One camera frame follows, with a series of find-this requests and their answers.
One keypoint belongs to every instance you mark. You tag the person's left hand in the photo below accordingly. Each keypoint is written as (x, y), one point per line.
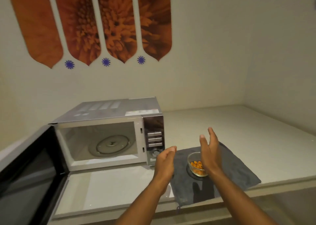
(164, 165)

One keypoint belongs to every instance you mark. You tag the person's right hand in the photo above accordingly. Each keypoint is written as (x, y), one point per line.
(211, 153)

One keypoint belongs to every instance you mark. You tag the glass bowl with food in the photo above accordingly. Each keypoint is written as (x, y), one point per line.
(195, 167)

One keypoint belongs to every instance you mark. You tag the dark grey cloth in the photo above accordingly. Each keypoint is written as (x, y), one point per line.
(234, 173)

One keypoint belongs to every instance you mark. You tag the silver microwave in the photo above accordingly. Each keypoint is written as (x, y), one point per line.
(111, 111)

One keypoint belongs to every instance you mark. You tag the person's right forearm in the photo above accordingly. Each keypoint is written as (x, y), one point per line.
(239, 202)

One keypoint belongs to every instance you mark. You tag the person's left forearm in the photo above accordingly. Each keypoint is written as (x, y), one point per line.
(143, 205)

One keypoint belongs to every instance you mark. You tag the blue flower wall sticker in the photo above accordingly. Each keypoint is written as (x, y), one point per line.
(106, 62)
(141, 60)
(69, 64)

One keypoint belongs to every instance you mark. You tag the orange flower centre wall panel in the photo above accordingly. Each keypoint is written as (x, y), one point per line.
(79, 22)
(117, 22)

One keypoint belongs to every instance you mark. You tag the plain orange petal wall panel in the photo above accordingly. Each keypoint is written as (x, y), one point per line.
(37, 22)

